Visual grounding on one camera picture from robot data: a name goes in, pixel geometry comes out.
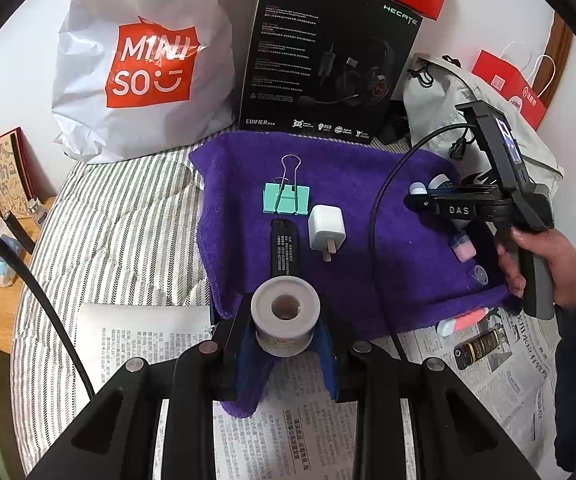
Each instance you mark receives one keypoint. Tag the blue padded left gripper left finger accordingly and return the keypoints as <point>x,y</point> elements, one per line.
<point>218,369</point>

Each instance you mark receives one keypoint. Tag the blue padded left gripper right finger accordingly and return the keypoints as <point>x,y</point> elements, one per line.
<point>356,370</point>

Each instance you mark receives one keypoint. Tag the pink blue small cap bottle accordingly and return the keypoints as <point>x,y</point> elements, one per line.
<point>463,248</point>

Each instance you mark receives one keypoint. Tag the white blue bottle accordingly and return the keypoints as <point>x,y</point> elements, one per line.
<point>440,181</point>

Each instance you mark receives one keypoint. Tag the clear plastic cap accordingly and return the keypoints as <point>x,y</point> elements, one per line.
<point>478,273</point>

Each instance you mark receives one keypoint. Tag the white tape roll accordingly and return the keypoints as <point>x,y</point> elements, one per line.
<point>285,311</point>

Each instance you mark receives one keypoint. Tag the pink white tube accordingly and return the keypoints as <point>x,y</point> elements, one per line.
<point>450,326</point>

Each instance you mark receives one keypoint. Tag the dark brown gold stick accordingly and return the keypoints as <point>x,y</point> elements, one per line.
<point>475,349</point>

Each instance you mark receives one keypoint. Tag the black rectangular lighter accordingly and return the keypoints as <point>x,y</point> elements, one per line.
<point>285,249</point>

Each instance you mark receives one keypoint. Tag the white USB charger plug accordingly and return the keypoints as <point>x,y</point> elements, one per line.
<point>326,230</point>

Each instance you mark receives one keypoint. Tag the green binder clip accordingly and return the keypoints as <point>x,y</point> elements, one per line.
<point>285,195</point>

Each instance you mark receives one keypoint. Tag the person's hand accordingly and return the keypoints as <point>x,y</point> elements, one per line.
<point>555,249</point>

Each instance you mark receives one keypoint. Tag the small red paper bag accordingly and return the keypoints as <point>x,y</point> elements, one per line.
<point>510,83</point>

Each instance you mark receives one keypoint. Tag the grey Nike waist bag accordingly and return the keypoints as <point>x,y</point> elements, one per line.
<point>437,93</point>

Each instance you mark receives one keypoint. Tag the newspaper sheet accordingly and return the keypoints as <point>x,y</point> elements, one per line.
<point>492,421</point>

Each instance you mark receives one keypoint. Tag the purple towel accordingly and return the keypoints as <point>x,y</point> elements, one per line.
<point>393,272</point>

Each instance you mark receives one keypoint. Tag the striped bed sheet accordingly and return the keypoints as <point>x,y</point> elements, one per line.
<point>126,234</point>

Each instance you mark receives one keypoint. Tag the black headset box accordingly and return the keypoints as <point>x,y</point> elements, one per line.
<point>327,68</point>

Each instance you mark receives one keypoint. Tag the black cylinder on nightstand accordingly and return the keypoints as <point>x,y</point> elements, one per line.
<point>19,232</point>

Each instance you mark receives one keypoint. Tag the patterned notebook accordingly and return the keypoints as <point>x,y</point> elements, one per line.
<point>16,188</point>

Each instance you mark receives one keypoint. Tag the white Miniso plastic bag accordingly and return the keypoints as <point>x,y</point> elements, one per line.
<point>138,77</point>

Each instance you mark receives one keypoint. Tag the brown wooden door frame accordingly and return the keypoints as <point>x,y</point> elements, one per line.
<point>558,55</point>

